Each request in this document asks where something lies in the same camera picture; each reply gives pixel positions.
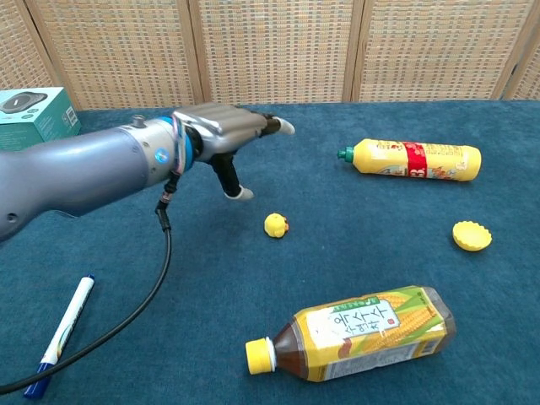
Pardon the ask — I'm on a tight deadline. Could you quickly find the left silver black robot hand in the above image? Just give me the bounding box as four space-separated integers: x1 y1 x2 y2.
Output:
171 102 296 203

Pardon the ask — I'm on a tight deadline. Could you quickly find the small yellow rubber duck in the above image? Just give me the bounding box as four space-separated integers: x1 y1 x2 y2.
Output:
264 213 291 240

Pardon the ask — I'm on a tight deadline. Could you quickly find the yellow scalloped round cap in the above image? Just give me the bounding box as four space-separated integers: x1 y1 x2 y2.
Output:
451 220 494 253

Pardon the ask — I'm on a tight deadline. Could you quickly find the woven wicker screen panel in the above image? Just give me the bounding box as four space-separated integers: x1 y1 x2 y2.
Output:
341 0 539 103
0 0 56 92
501 24 540 101
16 0 208 111
176 0 366 106

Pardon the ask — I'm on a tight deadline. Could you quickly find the yellow squeeze bottle red label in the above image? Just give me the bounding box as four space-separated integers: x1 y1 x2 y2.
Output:
337 138 483 182

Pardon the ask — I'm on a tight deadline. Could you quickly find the blue fuzzy table cloth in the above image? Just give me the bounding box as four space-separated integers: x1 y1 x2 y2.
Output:
0 99 540 405

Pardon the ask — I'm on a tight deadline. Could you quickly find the teal speaker product box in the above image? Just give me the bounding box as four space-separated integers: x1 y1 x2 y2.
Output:
0 87 83 153

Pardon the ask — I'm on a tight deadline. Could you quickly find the white marker pen blue cap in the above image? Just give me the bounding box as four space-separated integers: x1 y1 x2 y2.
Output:
23 274 95 400

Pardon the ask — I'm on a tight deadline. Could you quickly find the corn tea plastic bottle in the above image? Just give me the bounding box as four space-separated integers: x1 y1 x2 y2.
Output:
245 285 457 383

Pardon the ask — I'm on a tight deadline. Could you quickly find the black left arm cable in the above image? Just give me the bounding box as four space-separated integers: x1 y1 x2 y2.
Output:
0 168 181 396

